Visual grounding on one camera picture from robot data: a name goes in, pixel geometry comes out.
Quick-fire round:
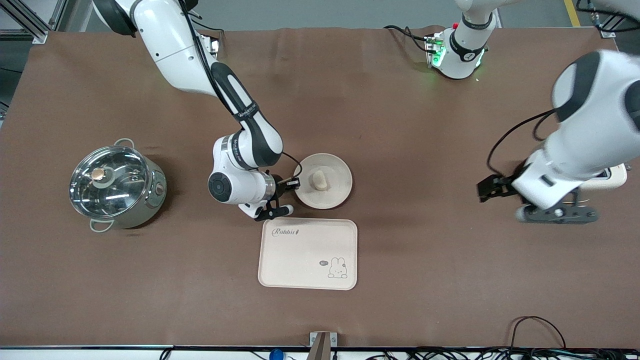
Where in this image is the black right arm base cable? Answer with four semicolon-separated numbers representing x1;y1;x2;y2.
190;17;225;38

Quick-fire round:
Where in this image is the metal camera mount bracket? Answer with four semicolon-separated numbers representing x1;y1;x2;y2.
308;331;338;360

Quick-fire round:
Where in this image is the cream two-slot toaster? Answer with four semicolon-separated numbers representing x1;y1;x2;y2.
579;163;629;191

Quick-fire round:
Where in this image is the brown table cloth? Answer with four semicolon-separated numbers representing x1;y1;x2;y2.
0;26;640;349

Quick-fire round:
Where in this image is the round cream plate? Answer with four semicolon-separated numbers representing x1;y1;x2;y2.
294;153;354;210

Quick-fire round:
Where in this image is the black looped cable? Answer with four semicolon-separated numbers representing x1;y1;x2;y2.
509;315;569;351

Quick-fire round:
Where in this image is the black left arm base cable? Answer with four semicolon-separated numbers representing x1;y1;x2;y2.
383;25;437;54

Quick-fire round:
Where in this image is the black cable tangle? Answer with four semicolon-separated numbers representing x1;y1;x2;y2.
364;347;640;360

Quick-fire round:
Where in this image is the black arm base cable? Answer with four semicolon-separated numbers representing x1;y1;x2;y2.
190;17;225;38
383;25;437;54

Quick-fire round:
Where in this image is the glass pot lid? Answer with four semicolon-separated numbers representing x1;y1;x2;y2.
69;145;150;219

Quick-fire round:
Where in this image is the steel pot with grey handles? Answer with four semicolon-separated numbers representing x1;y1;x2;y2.
68;138;168;234

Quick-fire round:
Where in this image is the aluminium frame profile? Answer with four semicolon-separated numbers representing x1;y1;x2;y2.
0;0;50;45
49;0;70;32

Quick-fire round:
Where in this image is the cream rabbit print tray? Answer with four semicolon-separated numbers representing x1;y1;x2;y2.
257;216;359;291

